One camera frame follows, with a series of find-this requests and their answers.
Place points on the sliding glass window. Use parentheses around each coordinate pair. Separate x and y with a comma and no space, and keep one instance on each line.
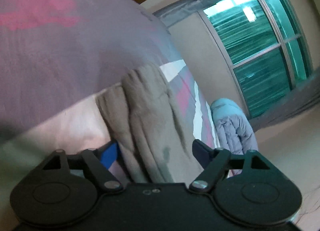
(262,53)

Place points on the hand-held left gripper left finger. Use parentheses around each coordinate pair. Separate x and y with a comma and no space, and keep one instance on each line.
(110,156)

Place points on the grey pants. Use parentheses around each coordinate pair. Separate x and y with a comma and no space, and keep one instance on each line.
(150,121)

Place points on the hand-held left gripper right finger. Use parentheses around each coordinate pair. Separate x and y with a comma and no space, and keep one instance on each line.
(200,153)

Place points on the folded light blue duvet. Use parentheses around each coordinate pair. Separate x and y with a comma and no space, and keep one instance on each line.
(232,126)

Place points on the striped pink grey bed sheet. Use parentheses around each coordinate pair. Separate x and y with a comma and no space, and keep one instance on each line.
(62,53)

